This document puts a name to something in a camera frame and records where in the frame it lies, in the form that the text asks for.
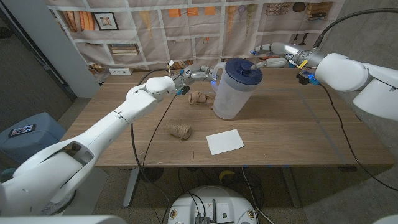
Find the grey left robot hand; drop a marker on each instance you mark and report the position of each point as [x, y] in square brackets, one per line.
[196, 74]

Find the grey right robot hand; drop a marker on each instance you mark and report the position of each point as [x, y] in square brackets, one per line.
[286, 53]

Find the translucent plastic pitcher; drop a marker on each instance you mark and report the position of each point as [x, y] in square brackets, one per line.
[231, 102]

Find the dark blue pitcher lid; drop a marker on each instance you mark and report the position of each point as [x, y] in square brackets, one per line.
[244, 71]

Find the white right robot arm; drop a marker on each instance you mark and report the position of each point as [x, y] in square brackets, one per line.
[342, 71]

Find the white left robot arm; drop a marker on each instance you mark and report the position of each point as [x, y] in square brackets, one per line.
[124, 115]

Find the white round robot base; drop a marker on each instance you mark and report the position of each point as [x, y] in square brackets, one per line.
[214, 202]

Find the crumpled brown rag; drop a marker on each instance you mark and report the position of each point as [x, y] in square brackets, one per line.
[197, 98]

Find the printed bookshelf backdrop cloth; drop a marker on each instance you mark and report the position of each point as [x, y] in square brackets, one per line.
[186, 31]

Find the brown twine ball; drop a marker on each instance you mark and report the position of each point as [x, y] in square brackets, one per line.
[180, 130]

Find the white paper sheet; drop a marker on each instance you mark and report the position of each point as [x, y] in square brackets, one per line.
[224, 142]

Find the white power outlet strip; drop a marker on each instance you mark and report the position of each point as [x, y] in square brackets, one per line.
[120, 71]

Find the yellow curved object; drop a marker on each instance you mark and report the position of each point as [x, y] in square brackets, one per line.
[226, 174]

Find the black round floor object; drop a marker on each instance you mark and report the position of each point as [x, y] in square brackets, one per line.
[151, 175]

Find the grey metal table leg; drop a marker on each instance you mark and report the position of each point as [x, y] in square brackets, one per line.
[292, 189]
[130, 189]

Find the white floor platform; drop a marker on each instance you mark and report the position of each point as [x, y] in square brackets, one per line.
[93, 186]

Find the black smartphone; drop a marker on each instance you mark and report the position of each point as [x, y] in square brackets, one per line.
[21, 130]

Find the teal round object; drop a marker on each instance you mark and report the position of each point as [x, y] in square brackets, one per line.
[6, 175]

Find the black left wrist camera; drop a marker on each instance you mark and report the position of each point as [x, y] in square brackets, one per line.
[183, 90]

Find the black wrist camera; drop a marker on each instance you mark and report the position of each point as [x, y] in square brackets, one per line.
[183, 90]
[306, 77]

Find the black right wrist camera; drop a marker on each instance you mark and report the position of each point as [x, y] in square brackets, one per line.
[306, 77]

